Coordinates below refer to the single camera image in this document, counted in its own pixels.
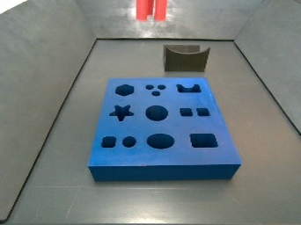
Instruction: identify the red three prong object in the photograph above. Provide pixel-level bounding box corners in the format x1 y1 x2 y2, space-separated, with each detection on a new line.
135 0 169 22

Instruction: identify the blue foam shape board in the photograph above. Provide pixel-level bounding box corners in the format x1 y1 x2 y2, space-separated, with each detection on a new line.
89 78 242 181

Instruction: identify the black curved fixture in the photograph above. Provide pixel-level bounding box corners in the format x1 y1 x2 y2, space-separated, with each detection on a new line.
163 45 210 72

